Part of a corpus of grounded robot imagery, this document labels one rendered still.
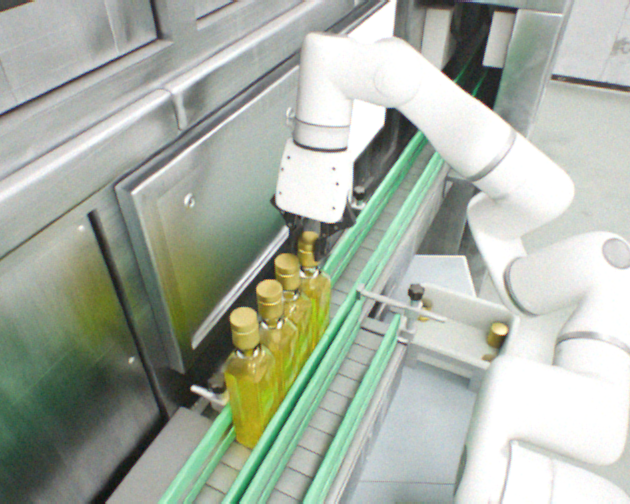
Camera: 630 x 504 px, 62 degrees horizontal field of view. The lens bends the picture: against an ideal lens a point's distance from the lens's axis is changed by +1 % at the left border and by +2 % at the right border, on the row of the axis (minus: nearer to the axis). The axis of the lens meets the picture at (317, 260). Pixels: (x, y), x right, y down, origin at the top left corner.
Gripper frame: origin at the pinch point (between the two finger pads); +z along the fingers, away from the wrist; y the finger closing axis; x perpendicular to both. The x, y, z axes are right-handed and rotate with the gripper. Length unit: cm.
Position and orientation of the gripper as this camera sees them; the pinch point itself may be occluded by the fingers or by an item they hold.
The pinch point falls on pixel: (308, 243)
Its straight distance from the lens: 77.3
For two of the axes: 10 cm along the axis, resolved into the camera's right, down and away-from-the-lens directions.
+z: -1.1, 8.8, 4.7
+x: 4.2, -3.9, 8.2
